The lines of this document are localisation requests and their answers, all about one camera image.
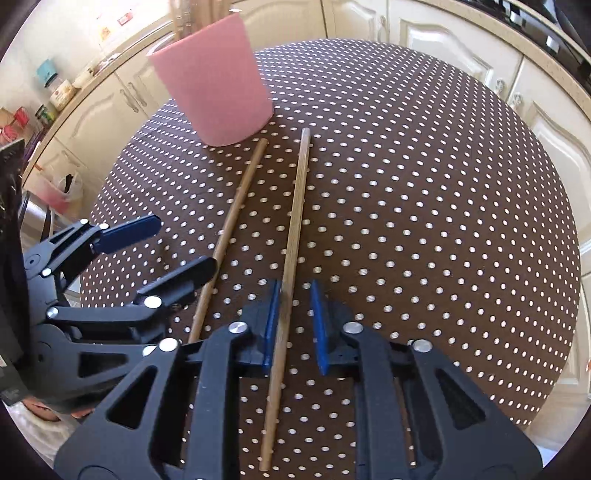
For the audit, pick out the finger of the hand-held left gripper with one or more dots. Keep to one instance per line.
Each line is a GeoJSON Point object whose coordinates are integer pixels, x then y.
{"type": "Point", "coordinates": [184, 279]}
{"type": "Point", "coordinates": [129, 233]}

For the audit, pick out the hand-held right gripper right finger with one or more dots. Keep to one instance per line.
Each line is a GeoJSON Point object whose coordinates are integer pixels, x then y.
{"type": "Point", "coordinates": [320, 323]}

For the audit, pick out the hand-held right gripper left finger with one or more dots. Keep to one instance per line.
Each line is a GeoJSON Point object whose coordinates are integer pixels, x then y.
{"type": "Point", "coordinates": [272, 323]}

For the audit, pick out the long wooden chopstick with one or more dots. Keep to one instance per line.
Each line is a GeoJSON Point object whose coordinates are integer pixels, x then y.
{"type": "Point", "coordinates": [235, 207]}
{"type": "Point", "coordinates": [295, 221]}

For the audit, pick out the pink cup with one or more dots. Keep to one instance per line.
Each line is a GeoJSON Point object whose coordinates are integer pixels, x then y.
{"type": "Point", "coordinates": [212, 83]}

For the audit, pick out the bunch of wooden chopsticks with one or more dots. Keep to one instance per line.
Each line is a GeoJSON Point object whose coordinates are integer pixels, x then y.
{"type": "Point", "coordinates": [176, 18]}

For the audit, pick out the person's left hand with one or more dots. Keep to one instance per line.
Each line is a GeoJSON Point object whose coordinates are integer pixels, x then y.
{"type": "Point", "coordinates": [41, 410]}

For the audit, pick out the pink plastic bin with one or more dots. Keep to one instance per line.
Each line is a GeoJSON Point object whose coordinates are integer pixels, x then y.
{"type": "Point", "coordinates": [51, 196]}

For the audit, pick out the small dark jar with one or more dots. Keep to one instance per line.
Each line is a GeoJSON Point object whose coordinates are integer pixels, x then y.
{"type": "Point", "coordinates": [45, 115]}

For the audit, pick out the round polka-dot table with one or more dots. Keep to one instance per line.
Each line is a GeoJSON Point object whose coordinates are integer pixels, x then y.
{"type": "Point", "coordinates": [415, 207]}

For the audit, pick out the clear glass jar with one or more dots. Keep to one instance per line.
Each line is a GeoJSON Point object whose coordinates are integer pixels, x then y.
{"type": "Point", "coordinates": [61, 92]}

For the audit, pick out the small white bowl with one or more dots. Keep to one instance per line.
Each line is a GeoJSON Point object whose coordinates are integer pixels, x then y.
{"type": "Point", "coordinates": [83, 78]}

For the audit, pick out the light blue box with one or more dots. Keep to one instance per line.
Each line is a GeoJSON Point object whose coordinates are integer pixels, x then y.
{"type": "Point", "coordinates": [46, 71]}

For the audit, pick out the black gas hob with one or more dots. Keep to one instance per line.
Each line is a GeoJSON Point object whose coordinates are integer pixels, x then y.
{"type": "Point", "coordinates": [540, 16]}

